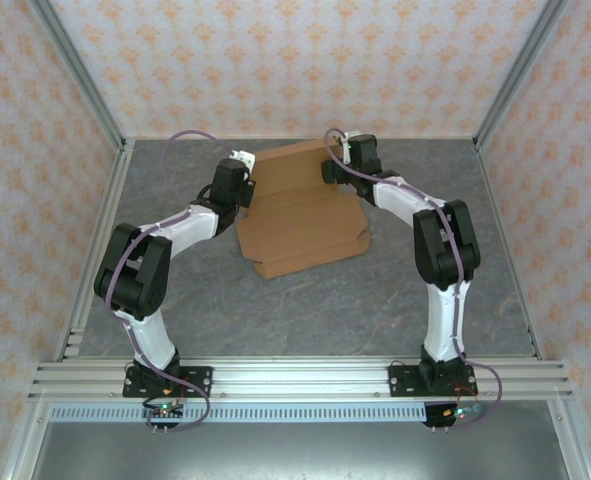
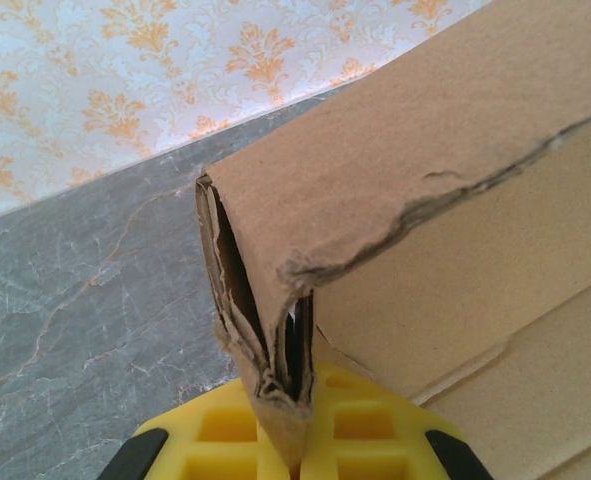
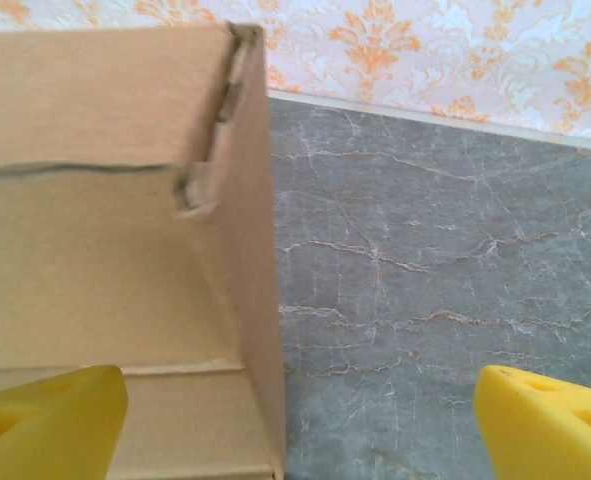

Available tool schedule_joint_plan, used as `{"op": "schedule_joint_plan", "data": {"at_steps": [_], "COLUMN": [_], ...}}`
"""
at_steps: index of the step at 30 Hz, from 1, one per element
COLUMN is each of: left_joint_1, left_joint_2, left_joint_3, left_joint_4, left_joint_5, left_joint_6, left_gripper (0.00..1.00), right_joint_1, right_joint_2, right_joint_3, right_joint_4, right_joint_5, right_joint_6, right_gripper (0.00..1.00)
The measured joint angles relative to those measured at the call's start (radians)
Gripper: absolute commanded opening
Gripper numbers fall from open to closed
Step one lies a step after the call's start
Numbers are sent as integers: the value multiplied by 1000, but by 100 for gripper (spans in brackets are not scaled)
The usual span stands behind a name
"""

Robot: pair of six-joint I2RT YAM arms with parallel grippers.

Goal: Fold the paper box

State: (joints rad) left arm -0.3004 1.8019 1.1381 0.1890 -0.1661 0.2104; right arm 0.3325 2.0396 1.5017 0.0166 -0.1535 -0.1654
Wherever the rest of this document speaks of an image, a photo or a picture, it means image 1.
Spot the slotted grey cable duct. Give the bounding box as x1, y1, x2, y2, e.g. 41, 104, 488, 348
49, 404, 429, 424

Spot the brown cardboard box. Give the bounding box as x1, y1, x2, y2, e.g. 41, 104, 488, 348
234, 138, 371, 280

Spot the aluminium frame post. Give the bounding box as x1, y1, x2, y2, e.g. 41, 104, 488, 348
27, 0, 129, 151
474, 0, 571, 149

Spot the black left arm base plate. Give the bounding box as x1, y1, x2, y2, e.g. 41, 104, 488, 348
122, 366, 214, 399

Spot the long aluminium mounting rail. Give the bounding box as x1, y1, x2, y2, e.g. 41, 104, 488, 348
28, 357, 574, 401

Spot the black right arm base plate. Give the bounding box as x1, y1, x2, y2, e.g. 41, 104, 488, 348
388, 364, 476, 399

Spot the aluminium side rail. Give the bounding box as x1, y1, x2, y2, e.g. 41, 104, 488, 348
474, 139, 544, 361
54, 139, 136, 361

